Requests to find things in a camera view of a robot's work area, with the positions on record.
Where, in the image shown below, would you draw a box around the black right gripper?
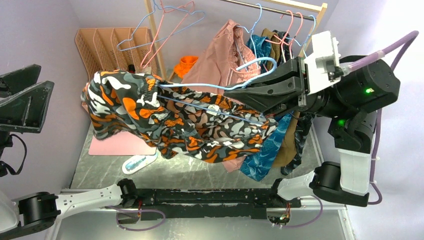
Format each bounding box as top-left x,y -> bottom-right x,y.
220,53 -> 345,118

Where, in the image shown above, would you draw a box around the light blue wire hanger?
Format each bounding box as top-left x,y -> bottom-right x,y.
158,57 -> 277,124

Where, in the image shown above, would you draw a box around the orange camouflage shorts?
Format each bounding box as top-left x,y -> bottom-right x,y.
80,70 -> 279,164

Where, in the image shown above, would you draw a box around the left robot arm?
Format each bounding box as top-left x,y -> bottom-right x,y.
0,64 -> 139,240

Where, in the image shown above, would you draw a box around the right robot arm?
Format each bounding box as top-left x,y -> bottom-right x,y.
224,55 -> 400,207

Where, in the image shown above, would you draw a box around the dark leaf print shorts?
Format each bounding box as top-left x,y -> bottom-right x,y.
273,30 -> 316,176

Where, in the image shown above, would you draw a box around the pink hanging shorts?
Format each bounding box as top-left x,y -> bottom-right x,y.
182,19 -> 261,173

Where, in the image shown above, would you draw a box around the brown hanging shorts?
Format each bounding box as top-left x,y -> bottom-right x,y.
261,28 -> 298,168

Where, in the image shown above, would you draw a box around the blue leaf print shorts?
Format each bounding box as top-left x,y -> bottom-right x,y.
239,29 -> 292,182

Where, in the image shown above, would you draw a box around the wooden clothes rack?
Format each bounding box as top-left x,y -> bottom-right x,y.
144,0 -> 329,84

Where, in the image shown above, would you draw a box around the orange knitted object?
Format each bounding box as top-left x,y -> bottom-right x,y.
173,55 -> 199,79

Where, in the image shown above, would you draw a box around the pink mat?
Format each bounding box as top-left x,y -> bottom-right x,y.
88,131 -> 156,156

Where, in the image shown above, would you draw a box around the peach desk organizer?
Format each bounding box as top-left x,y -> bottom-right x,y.
75,27 -> 160,79

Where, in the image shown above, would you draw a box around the white teal stapler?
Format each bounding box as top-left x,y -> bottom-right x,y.
121,153 -> 158,175

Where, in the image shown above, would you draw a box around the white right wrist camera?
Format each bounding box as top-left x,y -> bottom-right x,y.
303,30 -> 341,95

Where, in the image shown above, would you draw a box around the blue empty wire hanger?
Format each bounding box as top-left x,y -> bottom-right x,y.
116,0 -> 206,51

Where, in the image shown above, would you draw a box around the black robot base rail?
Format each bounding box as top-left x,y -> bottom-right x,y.
117,188 -> 301,220

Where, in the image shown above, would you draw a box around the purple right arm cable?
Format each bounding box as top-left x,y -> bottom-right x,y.
274,30 -> 420,229

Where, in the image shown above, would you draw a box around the pink empty wire hanger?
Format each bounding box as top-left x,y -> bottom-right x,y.
139,0 -> 196,69

